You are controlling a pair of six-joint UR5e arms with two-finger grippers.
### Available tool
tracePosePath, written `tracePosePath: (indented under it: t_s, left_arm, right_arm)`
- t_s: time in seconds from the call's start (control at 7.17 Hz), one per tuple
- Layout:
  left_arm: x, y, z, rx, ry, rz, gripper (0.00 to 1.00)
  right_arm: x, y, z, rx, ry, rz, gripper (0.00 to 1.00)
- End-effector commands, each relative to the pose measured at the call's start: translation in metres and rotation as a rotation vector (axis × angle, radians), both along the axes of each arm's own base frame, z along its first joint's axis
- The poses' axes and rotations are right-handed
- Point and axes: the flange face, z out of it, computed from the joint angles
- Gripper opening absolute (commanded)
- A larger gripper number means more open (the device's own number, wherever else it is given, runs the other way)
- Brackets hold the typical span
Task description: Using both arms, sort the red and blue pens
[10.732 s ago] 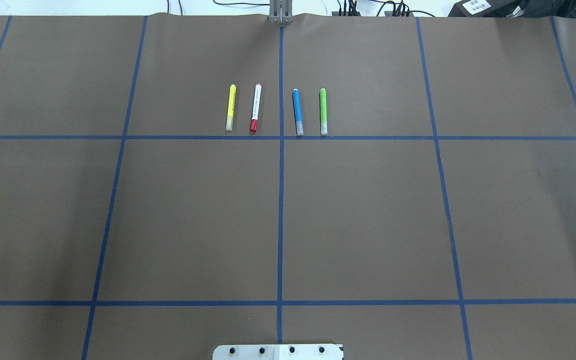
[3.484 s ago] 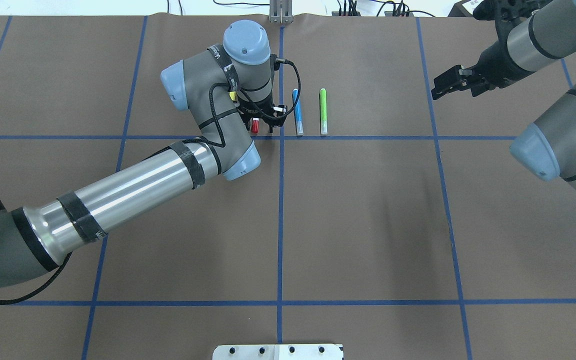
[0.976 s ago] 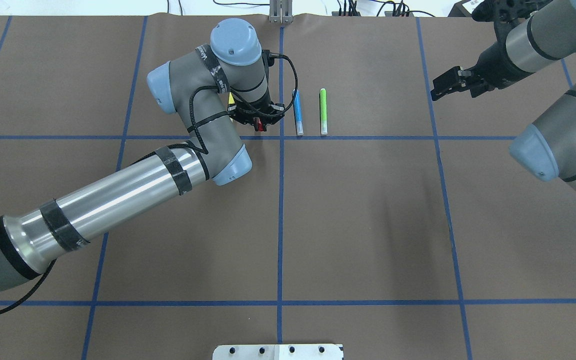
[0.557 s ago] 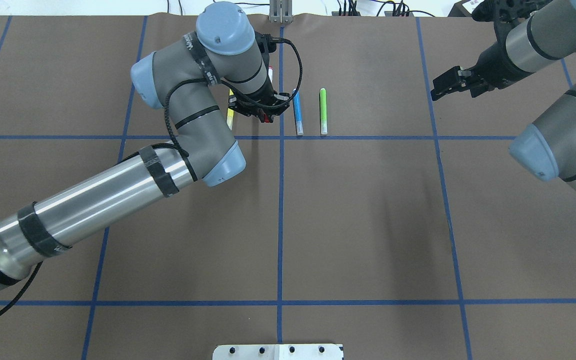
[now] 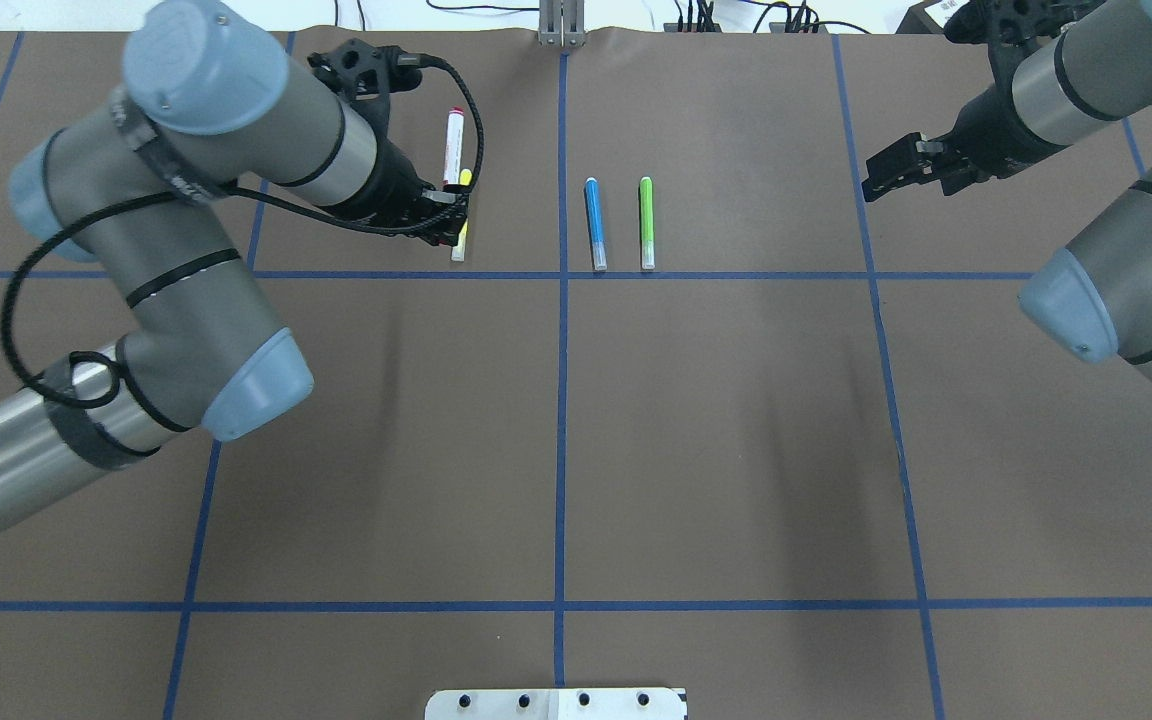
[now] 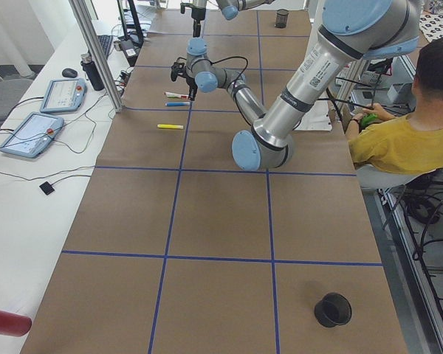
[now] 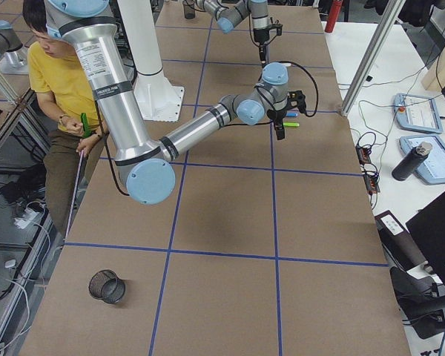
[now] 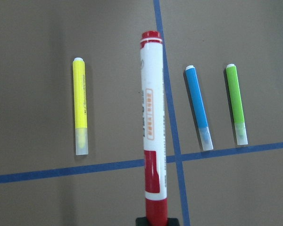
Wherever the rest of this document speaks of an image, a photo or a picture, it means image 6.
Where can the black computer mouse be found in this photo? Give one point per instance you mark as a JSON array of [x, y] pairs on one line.
[[69, 73]]

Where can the red and white marker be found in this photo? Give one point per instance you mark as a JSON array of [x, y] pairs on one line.
[[173, 95]]

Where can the blue teach pendant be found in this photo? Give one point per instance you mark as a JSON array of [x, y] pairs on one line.
[[63, 96], [33, 136]]

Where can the person in yellow shirt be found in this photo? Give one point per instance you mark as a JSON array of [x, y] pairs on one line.
[[411, 144]]

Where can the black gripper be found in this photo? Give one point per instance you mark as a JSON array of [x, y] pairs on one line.
[[196, 15], [190, 81]]

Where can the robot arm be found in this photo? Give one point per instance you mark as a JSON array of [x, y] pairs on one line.
[[229, 9], [349, 30]]

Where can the yellow marker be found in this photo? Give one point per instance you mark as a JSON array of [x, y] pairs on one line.
[[169, 126]]

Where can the black keyboard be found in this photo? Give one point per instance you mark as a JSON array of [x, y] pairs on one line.
[[106, 43]]

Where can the blue teach pendant far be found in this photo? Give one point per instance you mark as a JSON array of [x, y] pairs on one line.
[[63, 96]]

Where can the red water bottle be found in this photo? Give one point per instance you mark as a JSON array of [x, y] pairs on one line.
[[12, 324]]

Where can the black mesh cup near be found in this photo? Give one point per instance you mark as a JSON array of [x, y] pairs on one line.
[[333, 310]]

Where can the aluminium frame post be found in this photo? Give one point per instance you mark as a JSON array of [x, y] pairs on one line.
[[84, 20]]

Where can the black mesh cup far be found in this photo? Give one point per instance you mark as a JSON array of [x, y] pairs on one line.
[[281, 18]]

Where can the small black sensor pad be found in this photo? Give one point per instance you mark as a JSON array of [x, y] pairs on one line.
[[47, 188]]

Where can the blue marker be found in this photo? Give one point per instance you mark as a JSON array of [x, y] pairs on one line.
[[178, 104]]

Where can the blue teach pendant near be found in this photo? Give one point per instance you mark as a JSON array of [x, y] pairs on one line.
[[33, 136]]

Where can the black water bottle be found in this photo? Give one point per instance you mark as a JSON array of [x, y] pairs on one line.
[[89, 67]]

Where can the black mesh cup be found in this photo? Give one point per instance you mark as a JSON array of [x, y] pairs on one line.
[[281, 18], [333, 310]]

